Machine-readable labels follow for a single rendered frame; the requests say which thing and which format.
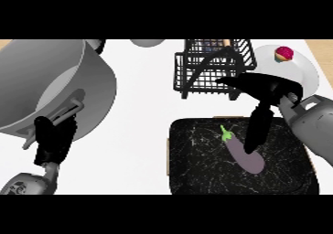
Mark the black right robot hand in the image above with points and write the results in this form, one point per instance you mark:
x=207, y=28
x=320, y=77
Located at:
x=262, y=91

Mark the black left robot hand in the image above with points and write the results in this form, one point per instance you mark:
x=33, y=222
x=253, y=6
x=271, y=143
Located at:
x=51, y=143

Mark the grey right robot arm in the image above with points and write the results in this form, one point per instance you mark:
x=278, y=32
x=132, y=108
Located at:
x=314, y=124

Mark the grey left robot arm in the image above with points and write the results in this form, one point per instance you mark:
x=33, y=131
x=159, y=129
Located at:
x=33, y=181

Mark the purple eggplant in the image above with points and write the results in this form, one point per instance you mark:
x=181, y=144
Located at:
x=244, y=154

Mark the black marble tray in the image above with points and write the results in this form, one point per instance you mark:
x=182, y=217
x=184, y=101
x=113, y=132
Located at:
x=204, y=164

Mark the white plate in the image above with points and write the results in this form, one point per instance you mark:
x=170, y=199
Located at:
x=293, y=65

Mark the pink cupcake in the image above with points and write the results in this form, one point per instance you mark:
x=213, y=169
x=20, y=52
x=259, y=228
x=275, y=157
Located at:
x=284, y=54

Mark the large grey pot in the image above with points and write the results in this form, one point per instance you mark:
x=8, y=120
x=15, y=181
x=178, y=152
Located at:
x=48, y=88

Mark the grey round object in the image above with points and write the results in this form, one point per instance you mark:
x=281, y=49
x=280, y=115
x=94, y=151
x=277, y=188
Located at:
x=147, y=42

